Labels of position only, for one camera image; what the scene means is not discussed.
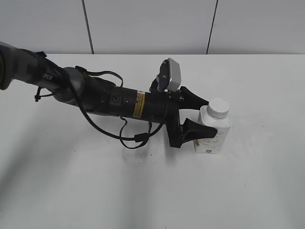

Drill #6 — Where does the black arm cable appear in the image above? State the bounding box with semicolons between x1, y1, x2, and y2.
70;82;167;149

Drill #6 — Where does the white meinianda drink bottle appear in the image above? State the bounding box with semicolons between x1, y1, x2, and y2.
194;98;231;154

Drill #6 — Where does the white screw cap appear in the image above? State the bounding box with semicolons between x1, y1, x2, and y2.
206;98;229;119

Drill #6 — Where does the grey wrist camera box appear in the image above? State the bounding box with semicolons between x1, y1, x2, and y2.
156;58;182;92

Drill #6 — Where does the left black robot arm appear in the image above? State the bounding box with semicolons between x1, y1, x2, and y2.
0;43;217;148

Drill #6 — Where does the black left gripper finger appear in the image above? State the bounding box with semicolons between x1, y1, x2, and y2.
179;86;209;110
179;118;218;145

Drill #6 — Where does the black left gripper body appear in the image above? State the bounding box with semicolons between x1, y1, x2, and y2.
144;91;183;147

